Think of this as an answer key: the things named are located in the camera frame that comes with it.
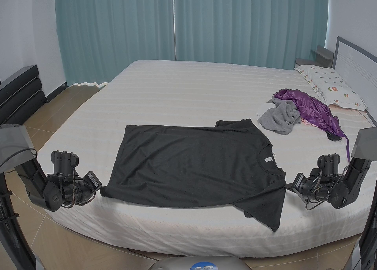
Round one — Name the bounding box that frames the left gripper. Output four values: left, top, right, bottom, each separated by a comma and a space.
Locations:
76, 171, 102, 204

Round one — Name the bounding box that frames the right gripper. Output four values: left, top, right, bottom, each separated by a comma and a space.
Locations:
294, 172, 317, 200

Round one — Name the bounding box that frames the black T-shirt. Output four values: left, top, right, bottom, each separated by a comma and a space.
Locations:
100, 119, 287, 232

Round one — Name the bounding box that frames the bed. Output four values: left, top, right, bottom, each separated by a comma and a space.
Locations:
38, 36, 377, 257

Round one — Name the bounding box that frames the grey garment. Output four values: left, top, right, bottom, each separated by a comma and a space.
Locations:
258, 100, 301, 135

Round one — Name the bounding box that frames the purple satin garment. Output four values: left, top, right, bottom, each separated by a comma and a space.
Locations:
272, 89, 351, 163

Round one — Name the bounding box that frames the white garment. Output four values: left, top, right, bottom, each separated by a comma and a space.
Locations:
256, 102, 276, 119

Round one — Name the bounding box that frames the white printed pillow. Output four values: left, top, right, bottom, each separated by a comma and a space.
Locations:
294, 65, 368, 112

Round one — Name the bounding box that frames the black chest of drawers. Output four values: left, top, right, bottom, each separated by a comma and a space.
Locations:
0, 65, 47, 125

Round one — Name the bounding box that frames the grey bedside table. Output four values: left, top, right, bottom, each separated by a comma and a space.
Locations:
295, 44, 335, 67

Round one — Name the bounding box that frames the blue-green curtain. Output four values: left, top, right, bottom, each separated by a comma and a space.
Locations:
55, 0, 177, 85
174, 0, 330, 70

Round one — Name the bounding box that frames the black cable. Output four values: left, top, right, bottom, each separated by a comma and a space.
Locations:
0, 149, 39, 172
305, 198, 324, 211

